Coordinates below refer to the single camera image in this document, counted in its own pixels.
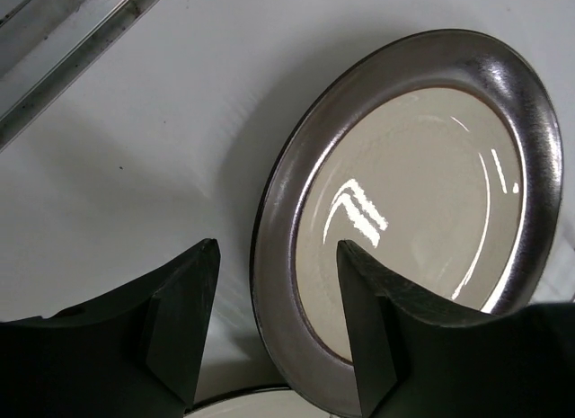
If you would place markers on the metal table edge rail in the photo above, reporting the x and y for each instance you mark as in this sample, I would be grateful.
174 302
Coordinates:
47 44

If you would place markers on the beige plate with brown rim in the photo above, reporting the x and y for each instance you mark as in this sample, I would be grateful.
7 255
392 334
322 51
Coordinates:
441 155

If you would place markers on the cream plate with tree drawing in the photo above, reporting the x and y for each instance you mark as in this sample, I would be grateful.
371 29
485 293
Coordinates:
270 402

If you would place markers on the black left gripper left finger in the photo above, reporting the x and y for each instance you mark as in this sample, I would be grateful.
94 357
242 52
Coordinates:
134 351

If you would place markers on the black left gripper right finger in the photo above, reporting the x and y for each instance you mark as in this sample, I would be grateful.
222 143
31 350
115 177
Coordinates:
416 354

